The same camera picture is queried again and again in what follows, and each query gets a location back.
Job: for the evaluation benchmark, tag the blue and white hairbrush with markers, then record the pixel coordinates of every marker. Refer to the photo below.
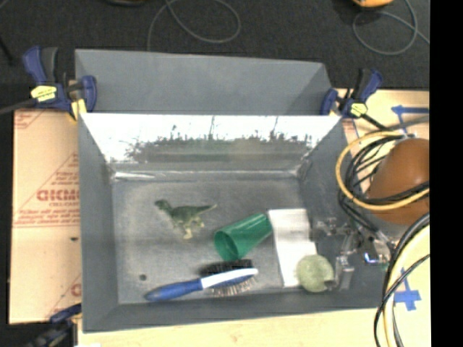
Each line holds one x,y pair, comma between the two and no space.
224,278

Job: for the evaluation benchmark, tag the brown cardboard board, red print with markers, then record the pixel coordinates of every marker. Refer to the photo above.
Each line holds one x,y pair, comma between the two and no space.
43,157

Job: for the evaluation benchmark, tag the pale green ball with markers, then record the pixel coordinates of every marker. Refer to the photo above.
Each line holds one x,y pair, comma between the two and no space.
314,274

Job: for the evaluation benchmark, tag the green plastic cup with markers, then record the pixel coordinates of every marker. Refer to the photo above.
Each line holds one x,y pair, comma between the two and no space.
244,235

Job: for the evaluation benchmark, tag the grey metal bin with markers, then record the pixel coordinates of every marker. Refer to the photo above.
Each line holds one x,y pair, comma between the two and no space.
144,85

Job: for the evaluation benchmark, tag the green toy dinosaur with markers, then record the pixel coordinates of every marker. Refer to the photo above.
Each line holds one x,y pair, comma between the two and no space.
184,215

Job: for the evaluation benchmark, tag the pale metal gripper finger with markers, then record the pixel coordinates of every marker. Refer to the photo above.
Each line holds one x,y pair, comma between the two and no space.
344,271
331,229

